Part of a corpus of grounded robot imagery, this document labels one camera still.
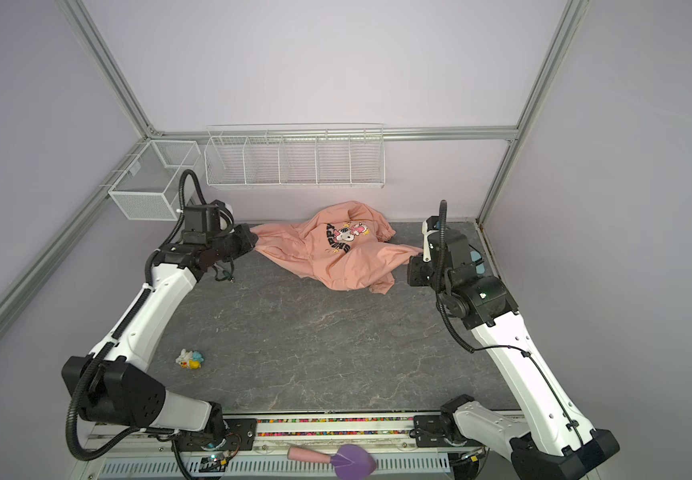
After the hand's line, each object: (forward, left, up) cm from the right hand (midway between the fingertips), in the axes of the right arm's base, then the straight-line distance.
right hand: (418, 260), depth 70 cm
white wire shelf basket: (+50, +20, -4) cm, 54 cm away
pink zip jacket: (+23, +20, -22) cm, 38 cm away
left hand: (+10, +41, -3) cm, 42 cm away
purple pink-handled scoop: (-37, +16, -31) cm, 51 cm away
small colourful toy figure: (-14, +62, -27) cm, 69 cm away
